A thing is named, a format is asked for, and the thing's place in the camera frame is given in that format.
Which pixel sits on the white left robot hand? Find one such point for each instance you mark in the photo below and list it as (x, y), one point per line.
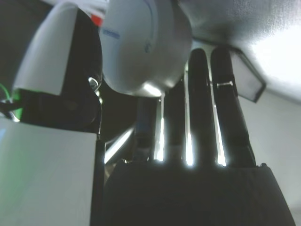
(188, 193)

